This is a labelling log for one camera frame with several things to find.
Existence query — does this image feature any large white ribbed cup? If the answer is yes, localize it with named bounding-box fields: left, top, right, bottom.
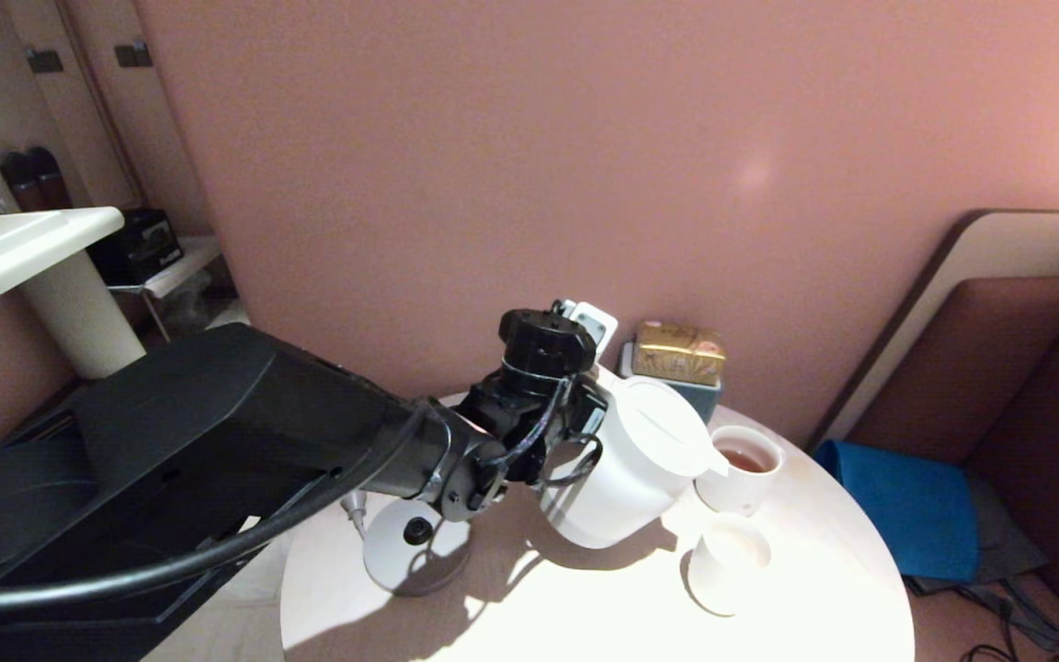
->
left=695, top=425, right=785, bottom=517

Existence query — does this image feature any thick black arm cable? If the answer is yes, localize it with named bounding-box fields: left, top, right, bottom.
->
left=0, top=405, right=434, bottom=617

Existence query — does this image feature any gold foil packet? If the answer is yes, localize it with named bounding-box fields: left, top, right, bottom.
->
left=632, top=320, right=727, bottom=387

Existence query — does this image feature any white ribbed cylinder bin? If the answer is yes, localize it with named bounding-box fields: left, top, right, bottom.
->
left=17, top=250, right=148, bottom=380

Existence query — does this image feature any dark brown bottle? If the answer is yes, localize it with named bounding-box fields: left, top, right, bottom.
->
left=27, top=146, right=71, bottom=211
left=0, top=152, right=39, bottom=212

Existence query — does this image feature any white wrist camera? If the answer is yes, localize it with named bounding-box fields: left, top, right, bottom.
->
left=555, top=299, right=619, bottom=355

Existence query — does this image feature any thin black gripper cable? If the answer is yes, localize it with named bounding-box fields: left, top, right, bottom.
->
left=484, top=372, right=606, bottom=490

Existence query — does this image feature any grey floor mat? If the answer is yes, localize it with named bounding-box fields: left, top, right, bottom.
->
left=902, top=474, right=1059, bottom=645

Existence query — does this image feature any black box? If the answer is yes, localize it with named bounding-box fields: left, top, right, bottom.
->
left=88, top=209, right=184, bottom=286

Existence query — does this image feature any blue rectangular box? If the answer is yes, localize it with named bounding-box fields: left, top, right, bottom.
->
left=620, top=342, right=723, bottom=424

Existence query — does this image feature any white metal-legged shelf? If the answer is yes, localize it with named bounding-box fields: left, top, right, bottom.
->
left=107, top=237, right=222, bottom=343

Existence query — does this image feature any black floor cable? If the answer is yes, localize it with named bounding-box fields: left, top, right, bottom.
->
left=952, top=588, right=1059, bottom=662

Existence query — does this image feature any blue cloth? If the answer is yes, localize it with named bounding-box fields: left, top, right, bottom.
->
left=813, top=440, right=981, bottom=585

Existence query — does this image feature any brown booth bench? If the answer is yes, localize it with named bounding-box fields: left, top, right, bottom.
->
left=805, top=211, right=1059, bottom=654

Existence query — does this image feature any small white ribbed cup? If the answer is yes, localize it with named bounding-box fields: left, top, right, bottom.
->
left=686, top=512, right=772, bottom=616

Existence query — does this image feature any white round kettle base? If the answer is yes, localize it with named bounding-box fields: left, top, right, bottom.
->
left=339, top=487, right=475, bottom=597

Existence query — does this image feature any white electric kettle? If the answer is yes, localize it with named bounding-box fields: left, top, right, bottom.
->
left=539, top=372, right=731, bottom=550

